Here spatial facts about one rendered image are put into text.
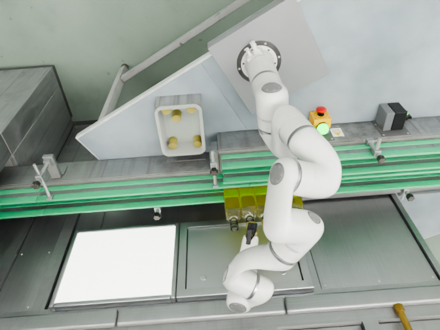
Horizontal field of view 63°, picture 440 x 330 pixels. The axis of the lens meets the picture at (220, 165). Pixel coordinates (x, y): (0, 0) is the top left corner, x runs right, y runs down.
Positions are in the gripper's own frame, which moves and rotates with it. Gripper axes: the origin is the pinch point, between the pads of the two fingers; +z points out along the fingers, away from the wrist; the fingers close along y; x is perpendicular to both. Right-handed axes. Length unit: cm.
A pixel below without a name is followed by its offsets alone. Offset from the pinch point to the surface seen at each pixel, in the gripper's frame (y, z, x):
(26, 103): 18, 42, 110
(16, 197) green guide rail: 1, 1, 93
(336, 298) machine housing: -14.1, -11.4, -29.6
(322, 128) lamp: 19.2, 39.0, -21.3
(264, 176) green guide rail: 4.8, 24.2, -1.5
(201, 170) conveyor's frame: 4.0, 24.7, 24.0
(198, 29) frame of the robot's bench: 38, 91, 39
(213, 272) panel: -14.5, -8.5, 12.6
